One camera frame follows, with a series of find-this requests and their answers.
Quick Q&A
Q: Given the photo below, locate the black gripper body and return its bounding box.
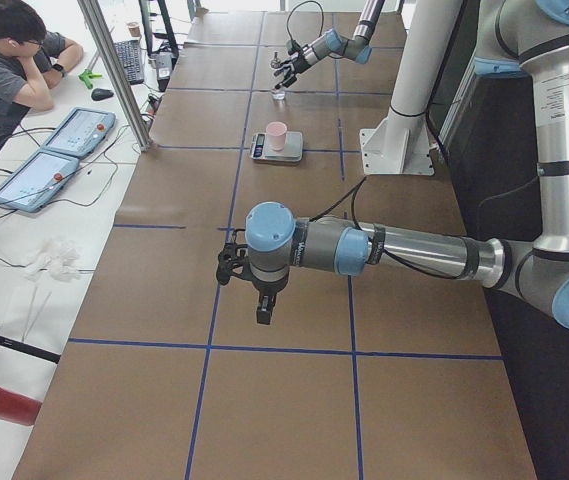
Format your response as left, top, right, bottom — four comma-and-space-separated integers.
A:
252, 277, 288, 306
283, 43, 314, 80

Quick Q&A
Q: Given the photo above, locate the glass sauce bottle metal cap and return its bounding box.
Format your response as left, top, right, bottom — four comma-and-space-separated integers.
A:
269, 51, 286, 101

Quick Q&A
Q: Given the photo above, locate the pink plastic cup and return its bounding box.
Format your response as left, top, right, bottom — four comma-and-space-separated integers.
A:
265, 121, 288, 151

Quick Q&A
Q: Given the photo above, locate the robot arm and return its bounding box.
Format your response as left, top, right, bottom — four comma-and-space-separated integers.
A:
217, 1, 569, 328
273, 0, 385, 90

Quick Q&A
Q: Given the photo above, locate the digital kitchen scale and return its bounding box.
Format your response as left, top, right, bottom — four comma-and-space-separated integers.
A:
250, 131, 304, 164

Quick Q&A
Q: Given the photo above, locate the black keyboard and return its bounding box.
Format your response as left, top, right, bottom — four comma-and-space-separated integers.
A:
113, 40, 145, 85

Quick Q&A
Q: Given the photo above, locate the black computer mouse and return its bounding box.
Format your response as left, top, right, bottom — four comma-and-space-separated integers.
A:
91, 88, 114, 101

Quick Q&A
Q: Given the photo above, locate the green plastic tool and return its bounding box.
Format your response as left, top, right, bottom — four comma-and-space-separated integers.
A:
78, 69, 102, 90

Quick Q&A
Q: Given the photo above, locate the white crumpled tissue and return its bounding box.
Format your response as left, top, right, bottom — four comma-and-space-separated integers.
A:
23, 239, 80, 282

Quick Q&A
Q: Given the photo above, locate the upper blue teach pendant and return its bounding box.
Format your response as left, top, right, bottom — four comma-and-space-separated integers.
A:
41, 107, 116, 159

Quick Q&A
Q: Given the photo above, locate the blue teach pendant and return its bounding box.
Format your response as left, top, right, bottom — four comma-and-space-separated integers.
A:
41, 107, 116, 159
0, 149, 79, 213

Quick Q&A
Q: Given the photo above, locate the lower blue teach pendant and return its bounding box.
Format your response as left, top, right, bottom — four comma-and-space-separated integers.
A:
0, 149, 79, 213

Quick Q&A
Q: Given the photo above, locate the seated person grey shirt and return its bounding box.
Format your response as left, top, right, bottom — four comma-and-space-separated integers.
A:
0, 1, 84, 149

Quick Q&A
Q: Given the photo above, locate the red cylinder bottle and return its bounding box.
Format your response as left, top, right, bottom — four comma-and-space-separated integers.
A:
0, 387, 42, 426

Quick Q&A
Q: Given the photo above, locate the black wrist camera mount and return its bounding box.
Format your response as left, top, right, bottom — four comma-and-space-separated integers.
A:
216, 242, 252, 286

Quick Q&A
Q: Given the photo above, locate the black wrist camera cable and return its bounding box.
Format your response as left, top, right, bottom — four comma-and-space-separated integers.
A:
285, 0, 327, 56

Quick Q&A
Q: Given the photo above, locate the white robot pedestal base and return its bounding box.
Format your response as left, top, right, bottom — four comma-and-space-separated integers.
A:
360, 0, 463, 176

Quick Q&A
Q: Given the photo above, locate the aluminium frame post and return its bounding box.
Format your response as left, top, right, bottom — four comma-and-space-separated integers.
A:
78, 0, 153, 152

